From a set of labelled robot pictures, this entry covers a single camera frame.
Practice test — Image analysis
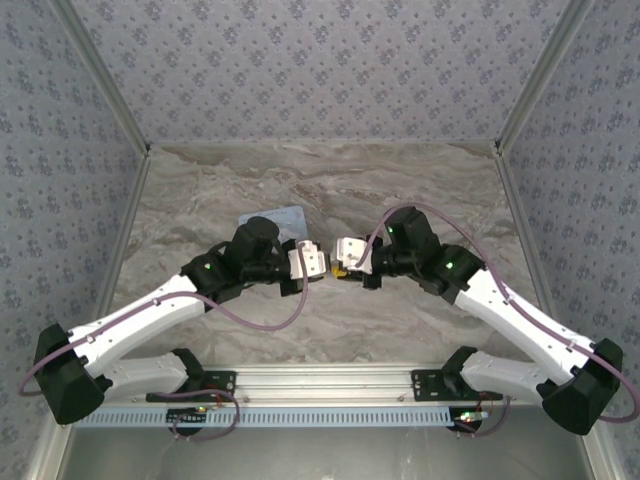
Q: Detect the blue cartoon tin box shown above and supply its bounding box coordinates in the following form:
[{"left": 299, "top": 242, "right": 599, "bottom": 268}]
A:
[{"left": 238, "top": 204, "right": 309, "bottom": 242}]

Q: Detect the small black circuit board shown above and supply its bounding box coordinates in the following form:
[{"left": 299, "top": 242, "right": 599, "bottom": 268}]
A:
[
  {"left": 166, "top": 407, "right": 209, "bottom": 426},
  {"left": 452, "top": 409, "right": 494, "bottom": 431}
]

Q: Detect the grey metal panel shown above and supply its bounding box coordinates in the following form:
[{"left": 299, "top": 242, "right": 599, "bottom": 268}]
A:
[{"left": 64, "top": 427, "right": 594, "bottom": 480}]

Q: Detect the aluminium side rail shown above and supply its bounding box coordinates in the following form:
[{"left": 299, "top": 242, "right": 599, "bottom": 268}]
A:
[
  {"left": 494, "top": 149, "right": 559, "bottom": 314},
  {"left": 92, "top": 152, "right": 151, "bottom": 321}
]

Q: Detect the long aluminium base rail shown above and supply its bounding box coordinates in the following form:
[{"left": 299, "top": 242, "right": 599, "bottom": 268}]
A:
[{"left": 112, "top": 363, "right": 546, "bottom": 404}]

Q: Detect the white slotted cable duct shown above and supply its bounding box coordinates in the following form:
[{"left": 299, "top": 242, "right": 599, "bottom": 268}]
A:
[{"left": 74, "top": 405, "right": 466, "bottom": 429}]

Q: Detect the aluminium frame post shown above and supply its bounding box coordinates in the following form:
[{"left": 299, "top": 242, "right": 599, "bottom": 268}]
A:
[
  {"left": 49, "top": 0, "right": 152, "bottom": 157},
  {"left": 492, "top": 0, "right": 599, "bottom": 157}
]

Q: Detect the aluminium frame leg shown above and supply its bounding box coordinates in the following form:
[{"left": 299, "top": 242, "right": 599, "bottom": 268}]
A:
[
  {"left": 24, "top": 419, "right": 76, "bottom": 480},
  {"left": 582, "top": 429, "right": 619, "bottom": 480}
]

